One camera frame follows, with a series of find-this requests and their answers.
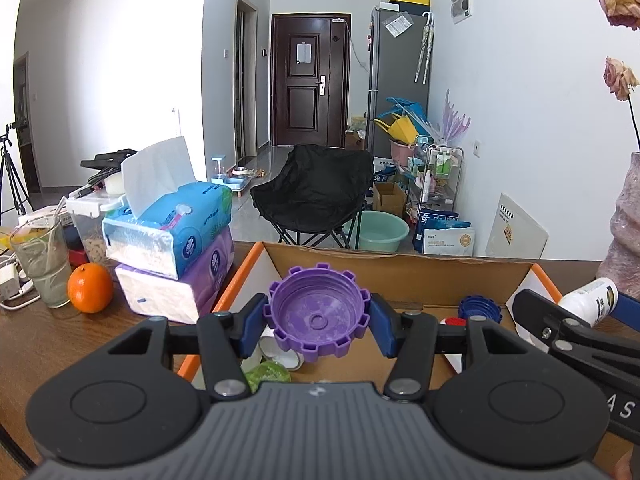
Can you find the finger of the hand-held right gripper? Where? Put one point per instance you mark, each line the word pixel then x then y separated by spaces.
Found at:
pixel 629 315
pixel 540 317

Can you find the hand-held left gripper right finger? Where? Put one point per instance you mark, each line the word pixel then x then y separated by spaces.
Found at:
pixel 382 325

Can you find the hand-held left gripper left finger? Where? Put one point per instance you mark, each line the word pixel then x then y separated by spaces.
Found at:
pixel 253 325

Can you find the small white bottle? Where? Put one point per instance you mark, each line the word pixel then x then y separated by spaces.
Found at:
pixel 590 300

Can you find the white ribbed bottle cap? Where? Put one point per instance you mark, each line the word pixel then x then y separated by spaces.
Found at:
pixel 289 361

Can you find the green spray bottle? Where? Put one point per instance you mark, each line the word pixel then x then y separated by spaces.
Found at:
pixel 267 375

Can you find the red cardboard box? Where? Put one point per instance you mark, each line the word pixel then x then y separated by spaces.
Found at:
pixel 425 280

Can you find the purple bottle cap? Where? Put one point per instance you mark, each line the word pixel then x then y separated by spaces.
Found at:
pixel 315 315

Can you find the blue bottle cap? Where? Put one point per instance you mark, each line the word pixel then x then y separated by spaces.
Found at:
pixel 477 307

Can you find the red and white lint brush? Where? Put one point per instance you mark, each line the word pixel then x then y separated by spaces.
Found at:
pixel 452 321

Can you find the purple tissue pack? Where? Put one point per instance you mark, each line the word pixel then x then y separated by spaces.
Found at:
pixel 175 290

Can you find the white leaning board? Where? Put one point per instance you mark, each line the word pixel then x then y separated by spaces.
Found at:
pixel 515 230

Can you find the green plastic basin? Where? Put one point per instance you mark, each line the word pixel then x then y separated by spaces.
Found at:
pixel 380 232

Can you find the blue and white bags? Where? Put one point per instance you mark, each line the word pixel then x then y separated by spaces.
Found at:
pixel 445 235

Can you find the open cardboard carton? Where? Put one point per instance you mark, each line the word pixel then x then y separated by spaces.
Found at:
pixel 390 200

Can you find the blue tissue pack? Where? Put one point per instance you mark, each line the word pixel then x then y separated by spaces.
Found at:
pixel 170 230

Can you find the blue pet water dispenser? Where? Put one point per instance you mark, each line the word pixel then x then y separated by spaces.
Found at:
pixel 232 177

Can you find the black folding chair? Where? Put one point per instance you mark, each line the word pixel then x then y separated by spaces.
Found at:
pixel 310 185

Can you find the orange fruit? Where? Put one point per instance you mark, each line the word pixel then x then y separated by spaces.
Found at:
pixel 90 289

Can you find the clear food storage container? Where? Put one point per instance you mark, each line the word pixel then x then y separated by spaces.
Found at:
pixel 90 230

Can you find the pink bin with bags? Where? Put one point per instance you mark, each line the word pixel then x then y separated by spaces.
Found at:
pixel 402 135

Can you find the purple feather decoration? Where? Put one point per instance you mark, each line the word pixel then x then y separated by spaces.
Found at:
pixel 455 120

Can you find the clear drinking glass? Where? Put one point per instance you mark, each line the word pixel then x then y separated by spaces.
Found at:
pixel 42 265

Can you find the white power strip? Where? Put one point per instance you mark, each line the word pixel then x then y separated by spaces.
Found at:
pixel 42 215

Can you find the white charger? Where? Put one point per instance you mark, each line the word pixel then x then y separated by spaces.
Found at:
pixel 7 282

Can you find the dark brown door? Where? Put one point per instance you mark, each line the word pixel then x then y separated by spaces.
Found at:
pixel 305 80

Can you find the grey refrigerator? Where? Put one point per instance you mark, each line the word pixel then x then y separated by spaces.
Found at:
pixel 397 70

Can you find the hanging folded umbrellas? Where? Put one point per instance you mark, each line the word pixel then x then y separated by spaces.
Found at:
pixel 424 50

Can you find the yellow box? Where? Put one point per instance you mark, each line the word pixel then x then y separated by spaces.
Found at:
pixel 410 0

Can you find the white wall socket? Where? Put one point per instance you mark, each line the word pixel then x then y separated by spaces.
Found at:
pixel 476 148

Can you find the black camera tripod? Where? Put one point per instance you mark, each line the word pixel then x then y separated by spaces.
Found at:
pixel 10 175

